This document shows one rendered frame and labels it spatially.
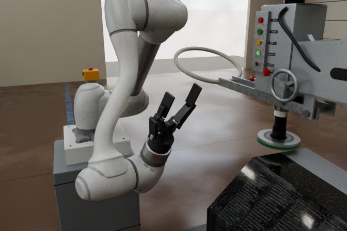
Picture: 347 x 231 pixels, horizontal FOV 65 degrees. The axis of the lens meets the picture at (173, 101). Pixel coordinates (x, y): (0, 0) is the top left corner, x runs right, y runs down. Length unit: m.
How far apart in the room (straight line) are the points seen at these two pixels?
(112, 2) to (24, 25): 6.36
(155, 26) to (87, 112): 0.60
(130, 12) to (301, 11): 0.73
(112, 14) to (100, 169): 0.51
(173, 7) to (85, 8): 6.30
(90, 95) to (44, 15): 5.95
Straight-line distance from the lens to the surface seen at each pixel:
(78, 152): 1.42
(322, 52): 1.24
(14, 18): 7.34
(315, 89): 1.26
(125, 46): 0.96
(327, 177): 1.39
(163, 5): 1.04
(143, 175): 0.89
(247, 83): 1.74
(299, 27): 1.34
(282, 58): 1.34
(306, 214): 1.20
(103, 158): 0.83
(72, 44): 7.30
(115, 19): 0.98
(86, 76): 2.33
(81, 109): 1.42
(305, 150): 1.60
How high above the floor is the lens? 1.47
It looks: 16 degrees down
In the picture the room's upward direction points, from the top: straight up
